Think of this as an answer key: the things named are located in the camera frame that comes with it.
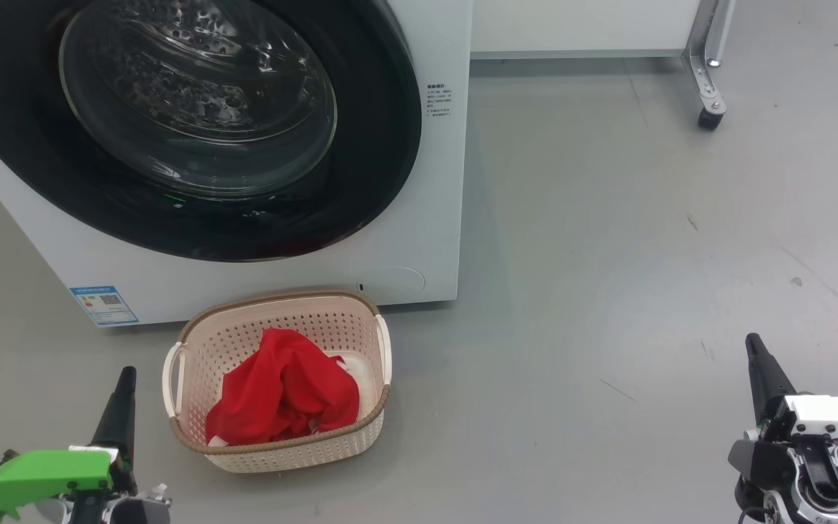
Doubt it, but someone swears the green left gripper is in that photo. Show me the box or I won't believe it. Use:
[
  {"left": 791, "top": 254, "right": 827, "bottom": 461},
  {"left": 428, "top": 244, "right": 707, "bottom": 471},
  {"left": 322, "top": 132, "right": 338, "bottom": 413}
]
[{"left": 0, "top": 366, "right": 171, "bottom": 524}]

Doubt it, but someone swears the white front-load washing machine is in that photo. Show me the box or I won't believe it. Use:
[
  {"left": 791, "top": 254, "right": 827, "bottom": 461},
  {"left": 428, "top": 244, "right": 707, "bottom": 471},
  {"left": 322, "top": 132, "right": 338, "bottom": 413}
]
[{"left": 0, "top": 0, "right": 474, "bottom": 328}]

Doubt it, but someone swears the red garment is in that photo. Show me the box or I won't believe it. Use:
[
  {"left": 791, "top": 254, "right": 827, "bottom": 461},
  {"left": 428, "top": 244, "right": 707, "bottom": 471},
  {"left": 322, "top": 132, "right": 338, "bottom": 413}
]
[{"left": 205, "top": 327, "right": 360, "bottom": 446}]

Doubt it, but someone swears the round white filter cover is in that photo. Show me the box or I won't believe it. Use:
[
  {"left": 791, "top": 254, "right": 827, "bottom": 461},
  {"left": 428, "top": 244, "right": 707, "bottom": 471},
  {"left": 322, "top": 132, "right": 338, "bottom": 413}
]
[{"left": 372, "top": 266, "right": 426, "bottom": 298}]

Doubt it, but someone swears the cream perforated laundry basket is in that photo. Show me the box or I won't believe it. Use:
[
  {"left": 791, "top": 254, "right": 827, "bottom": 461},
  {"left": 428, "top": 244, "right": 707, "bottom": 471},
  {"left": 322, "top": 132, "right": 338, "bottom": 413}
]
[{"left": 162, "top": 290, "right": 393, "bottom": 474}]

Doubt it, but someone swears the silver metal cabinet leg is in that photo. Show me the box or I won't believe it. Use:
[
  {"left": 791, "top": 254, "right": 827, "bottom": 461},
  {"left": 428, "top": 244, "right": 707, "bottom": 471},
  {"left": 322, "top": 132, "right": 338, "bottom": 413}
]
[{"left": 683, "top": 0, "right": 738, "bottom": 114}]

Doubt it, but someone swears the blue energy label sticker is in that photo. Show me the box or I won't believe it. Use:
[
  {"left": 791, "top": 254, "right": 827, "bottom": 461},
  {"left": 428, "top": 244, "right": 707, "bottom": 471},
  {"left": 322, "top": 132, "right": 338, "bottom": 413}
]
[{"left": 70, "top": 285, "right": 139, "bottom": 327}]

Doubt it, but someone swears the round black glass washer door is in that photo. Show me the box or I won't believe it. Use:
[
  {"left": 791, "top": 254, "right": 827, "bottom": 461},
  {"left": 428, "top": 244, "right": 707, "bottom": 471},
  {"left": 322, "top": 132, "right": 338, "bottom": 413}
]
[{"left": 0, "top": 0, "right": 423, "bottom": 263}]

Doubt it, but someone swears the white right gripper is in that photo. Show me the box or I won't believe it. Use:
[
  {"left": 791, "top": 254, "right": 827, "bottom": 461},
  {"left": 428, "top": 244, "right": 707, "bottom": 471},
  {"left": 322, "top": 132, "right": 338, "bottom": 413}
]
[{"left": 745, "top": 333, "right": 838, "bottom": 458}]

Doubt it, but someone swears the small printed text sticker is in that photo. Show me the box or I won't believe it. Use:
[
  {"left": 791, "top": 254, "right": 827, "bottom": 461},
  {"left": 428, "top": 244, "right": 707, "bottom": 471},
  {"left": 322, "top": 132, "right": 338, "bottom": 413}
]
[{"left": 426, "top": 84, "right": 455, "bottom": 119}]

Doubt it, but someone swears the white cabinet panel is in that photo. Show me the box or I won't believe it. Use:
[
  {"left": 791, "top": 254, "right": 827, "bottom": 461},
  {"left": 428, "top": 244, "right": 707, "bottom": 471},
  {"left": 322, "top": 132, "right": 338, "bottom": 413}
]
[{"left": 470, "top": 0, "right": 703, "bottom": 60}]

